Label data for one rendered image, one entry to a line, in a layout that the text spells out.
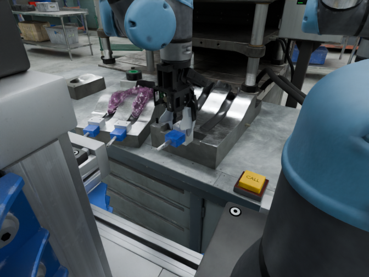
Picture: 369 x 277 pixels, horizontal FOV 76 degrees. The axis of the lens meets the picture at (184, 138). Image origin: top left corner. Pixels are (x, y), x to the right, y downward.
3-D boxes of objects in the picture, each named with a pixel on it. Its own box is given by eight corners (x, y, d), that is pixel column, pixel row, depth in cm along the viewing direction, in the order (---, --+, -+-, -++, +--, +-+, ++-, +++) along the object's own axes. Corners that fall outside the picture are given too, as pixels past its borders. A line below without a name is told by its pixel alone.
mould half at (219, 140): (214, 170, 76) (218, 134, 69) (151, 145, 87) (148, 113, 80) (260, 111, 112) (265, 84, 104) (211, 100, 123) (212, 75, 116)
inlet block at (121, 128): (115, 154, 78) (112, 140, 76) (102, 151, 80) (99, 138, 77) (132, 134, 89) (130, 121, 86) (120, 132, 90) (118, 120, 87)
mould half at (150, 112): (139, 148, 86) (135, 121, 80) (77, 138, 92) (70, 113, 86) (177, 97, 127) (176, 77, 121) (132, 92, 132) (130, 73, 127)
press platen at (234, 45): (262, 82, 126) (269, 48, 117) (98, 53, 184) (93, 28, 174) (292, 52, 186) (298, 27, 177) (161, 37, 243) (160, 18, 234)
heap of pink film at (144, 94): (141, 118, 93) (139, 100, 89) (101, 113, 97) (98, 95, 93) (162, 94, 114) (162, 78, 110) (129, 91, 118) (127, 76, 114)
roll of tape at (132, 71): (141, 81, 116) (140, 73, 114) (124, 81, 116) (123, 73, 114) (143, 75, 123) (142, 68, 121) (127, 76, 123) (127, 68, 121)
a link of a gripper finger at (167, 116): (154, 131, 68) (158, 104, 62) (167, 123, 72) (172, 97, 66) (162, 136, 67) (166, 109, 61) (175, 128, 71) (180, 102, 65)
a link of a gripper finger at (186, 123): (177, 143, 64) (171, 111, 61) (190, 134, 68) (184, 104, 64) (186, 144, 62) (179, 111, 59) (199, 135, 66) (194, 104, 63)
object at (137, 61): (255, 106, 134) (257, 94, 130) (99, 71, 192) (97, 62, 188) (286, 70, 194) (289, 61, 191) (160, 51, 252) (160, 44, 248)
